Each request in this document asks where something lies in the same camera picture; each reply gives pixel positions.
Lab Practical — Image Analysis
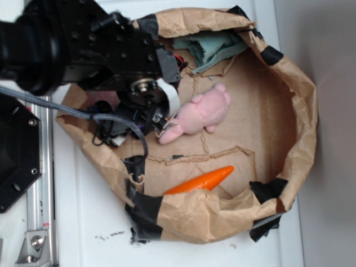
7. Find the pink plush bunny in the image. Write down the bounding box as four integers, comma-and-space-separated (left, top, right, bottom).
159, 83, 231, 145

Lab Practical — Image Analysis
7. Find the orange plastic carrot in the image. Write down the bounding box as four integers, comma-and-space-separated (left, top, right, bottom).
164, 166, 235, 195

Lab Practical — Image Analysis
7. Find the brown paper bag bin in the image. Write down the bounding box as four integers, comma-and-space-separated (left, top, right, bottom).
56, 7, 318, 244

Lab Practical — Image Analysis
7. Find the teal folded cloth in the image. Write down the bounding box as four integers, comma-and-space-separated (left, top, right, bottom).
173, 30, 248, 75

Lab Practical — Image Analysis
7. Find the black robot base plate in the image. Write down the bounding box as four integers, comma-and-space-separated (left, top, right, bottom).
1, 95, 41, 214

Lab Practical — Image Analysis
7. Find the metal corner bracket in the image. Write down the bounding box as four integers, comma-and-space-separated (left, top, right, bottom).
14, 230, 52, 267

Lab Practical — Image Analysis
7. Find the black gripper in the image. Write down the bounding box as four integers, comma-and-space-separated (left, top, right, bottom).
88, 48, 184, 137

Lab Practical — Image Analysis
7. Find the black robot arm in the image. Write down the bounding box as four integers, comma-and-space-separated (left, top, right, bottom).
1, 1, 180, 138

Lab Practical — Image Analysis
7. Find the white ribbon cable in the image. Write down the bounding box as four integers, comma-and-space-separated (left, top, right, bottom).
155, 77, 181, 117

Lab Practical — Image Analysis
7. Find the aluminium extrusion rail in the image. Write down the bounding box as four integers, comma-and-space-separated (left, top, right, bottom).
25, 102, 58, 266

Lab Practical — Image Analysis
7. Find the grey braided cable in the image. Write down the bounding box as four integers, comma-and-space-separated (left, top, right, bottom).
0, 85, 149, 165

